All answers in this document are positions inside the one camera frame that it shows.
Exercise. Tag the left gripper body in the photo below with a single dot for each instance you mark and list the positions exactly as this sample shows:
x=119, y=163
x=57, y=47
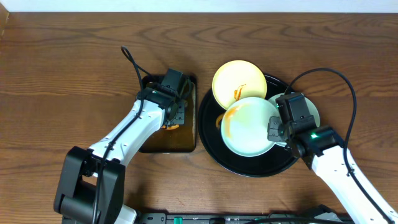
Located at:
x=177, y=117

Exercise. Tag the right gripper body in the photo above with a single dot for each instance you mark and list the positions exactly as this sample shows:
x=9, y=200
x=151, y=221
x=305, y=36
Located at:
x=278, y=131

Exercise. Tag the green orange sponge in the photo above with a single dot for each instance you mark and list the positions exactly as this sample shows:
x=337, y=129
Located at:
x=172, y=127

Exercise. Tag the light blue front plate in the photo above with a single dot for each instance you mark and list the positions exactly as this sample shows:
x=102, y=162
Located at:
x=244, y=127

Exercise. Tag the light blue plate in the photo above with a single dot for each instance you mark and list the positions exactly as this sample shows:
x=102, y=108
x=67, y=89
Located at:
x=311, y=107
x=244, y=127

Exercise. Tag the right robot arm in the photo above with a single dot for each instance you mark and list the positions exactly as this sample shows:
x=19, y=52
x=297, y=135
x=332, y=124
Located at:
x=322, y=151

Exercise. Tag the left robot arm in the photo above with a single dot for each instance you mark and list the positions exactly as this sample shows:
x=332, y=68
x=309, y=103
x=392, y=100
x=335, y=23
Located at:
x=91, y=185

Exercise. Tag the black rectangular water tray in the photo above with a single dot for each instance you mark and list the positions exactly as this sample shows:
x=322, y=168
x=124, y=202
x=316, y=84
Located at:
x=181, y=139

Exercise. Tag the black round tray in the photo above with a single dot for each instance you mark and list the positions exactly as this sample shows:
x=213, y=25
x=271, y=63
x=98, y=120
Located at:
x=272, y=162

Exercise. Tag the yellow plate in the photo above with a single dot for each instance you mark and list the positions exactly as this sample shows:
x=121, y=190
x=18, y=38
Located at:
x=236, y=80

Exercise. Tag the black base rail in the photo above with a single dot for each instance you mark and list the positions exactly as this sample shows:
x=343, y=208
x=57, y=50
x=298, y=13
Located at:
x=320, y=212

